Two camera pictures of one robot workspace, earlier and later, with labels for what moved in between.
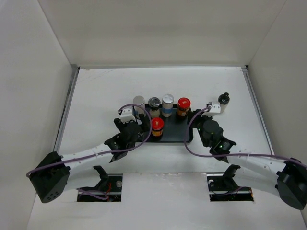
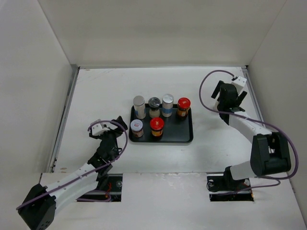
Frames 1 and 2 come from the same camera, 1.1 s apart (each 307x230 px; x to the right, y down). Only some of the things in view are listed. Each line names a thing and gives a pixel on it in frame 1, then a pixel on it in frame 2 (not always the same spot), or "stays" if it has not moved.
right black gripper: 193,124 → 239,98
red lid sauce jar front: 157,125 stays
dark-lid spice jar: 154,103 stays
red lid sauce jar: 183,105 stays
